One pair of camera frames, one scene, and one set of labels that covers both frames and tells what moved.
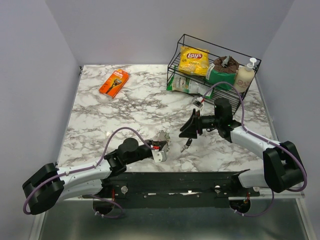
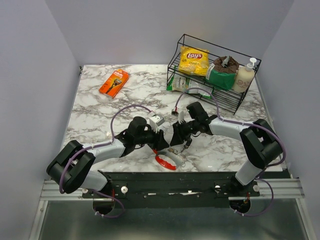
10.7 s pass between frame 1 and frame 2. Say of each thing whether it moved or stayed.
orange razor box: stayed
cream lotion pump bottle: stayed
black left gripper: moved
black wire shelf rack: stayed
